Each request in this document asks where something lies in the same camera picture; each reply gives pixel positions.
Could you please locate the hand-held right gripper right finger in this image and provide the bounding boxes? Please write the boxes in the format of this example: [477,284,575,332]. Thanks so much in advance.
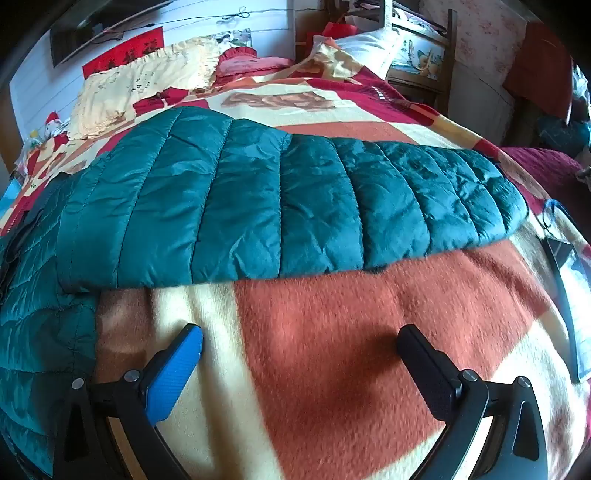
[396,324,550,480]

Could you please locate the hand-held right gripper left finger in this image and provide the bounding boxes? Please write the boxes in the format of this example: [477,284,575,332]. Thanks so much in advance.
[53,323,204,480]

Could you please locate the teal quilted puffer jacket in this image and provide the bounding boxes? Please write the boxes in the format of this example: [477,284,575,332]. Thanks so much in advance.
[0,107,529,476]

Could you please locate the red orange printed blanket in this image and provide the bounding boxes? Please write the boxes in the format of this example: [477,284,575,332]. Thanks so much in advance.
[9,34,591,480]

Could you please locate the black smartphone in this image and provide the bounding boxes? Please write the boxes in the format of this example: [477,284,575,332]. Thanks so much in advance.
[540,235,591,384]

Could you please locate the maroon cushion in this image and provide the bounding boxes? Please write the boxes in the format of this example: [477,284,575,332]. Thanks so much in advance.
[501,147,587,217]

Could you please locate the light blue cloth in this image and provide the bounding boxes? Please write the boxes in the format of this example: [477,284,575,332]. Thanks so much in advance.
[0,178,23,210]

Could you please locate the teal cloth bundle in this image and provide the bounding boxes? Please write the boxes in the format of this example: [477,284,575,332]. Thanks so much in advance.
[538,115,591,158]

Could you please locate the red white stuffed toy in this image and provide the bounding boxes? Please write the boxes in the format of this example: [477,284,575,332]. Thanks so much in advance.
[44,111,70,139]

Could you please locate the wooden painted headboard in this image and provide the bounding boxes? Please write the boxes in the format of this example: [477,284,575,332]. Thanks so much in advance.
[323,0,458,116]

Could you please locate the yellow frilled pillow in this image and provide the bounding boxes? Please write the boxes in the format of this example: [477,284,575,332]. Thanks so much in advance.
[69,37,227,139]

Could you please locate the pink frilled pillow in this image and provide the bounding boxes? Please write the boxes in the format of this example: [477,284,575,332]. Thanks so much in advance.
[215,46,296,79]

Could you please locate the floral chair cushion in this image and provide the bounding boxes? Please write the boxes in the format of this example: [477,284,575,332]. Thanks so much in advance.
[392,23,451,79]

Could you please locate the hanging dark red cloth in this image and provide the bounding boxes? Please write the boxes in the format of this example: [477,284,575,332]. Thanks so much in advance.
[502,21,575,121]

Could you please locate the white pillow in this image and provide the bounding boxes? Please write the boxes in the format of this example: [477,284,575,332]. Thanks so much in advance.
[335,27,404,79]

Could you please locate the bright red cloth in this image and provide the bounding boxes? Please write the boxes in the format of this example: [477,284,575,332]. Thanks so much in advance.
[323,21,358,38]

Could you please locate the blue phone cord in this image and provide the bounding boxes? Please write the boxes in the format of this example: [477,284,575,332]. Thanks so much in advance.
[538,198,573,232]

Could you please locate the red wall poster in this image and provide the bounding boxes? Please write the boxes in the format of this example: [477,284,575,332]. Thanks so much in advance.
[83,26,164,77]

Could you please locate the wall picture with figures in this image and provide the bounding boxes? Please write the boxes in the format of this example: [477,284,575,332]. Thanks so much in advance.
[217,28,252,47]

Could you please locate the dark wall television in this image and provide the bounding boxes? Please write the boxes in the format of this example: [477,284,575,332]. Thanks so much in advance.
[48,0,176,65]

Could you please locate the thin wall wire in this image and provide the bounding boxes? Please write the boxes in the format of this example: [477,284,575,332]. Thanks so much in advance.
[157,7,296,25]

